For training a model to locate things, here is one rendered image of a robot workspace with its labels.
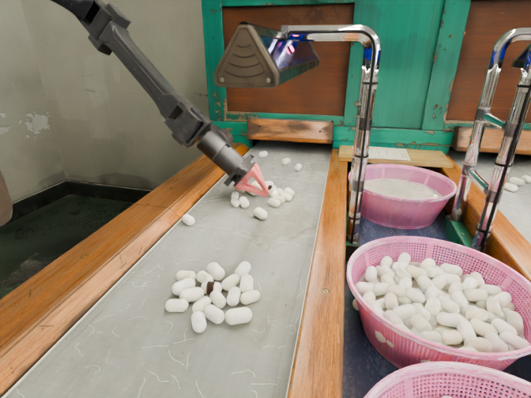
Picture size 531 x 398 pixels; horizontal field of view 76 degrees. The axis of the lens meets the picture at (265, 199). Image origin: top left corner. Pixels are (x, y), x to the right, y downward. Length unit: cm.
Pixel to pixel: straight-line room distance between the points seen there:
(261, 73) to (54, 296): 42
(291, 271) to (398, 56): 83
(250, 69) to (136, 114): 214
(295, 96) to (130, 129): 160
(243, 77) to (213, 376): 35
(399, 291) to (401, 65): 81
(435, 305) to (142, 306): 43
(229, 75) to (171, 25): 190
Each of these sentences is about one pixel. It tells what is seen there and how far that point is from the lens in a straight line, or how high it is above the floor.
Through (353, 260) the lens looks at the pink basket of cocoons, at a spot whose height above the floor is 76.
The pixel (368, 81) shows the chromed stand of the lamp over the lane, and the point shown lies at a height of 103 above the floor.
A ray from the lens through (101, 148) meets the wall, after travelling 282.
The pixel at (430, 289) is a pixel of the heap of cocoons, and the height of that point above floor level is 74.
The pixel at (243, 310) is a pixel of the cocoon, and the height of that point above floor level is 76.
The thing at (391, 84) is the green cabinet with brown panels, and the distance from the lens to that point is 122.
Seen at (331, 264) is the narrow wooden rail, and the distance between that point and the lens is 57.
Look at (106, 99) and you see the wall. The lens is 267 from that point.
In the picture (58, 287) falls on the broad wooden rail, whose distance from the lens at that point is 59.
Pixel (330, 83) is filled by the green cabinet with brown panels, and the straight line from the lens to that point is 121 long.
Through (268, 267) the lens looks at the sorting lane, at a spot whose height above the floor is 74.
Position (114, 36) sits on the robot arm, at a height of 111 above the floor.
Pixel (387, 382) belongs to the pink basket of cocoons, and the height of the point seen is 77.
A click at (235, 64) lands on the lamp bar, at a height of 107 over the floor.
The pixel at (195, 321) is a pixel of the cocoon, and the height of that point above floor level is 76.
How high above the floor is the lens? 108
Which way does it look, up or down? 24 degrees down
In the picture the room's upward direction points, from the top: straight up
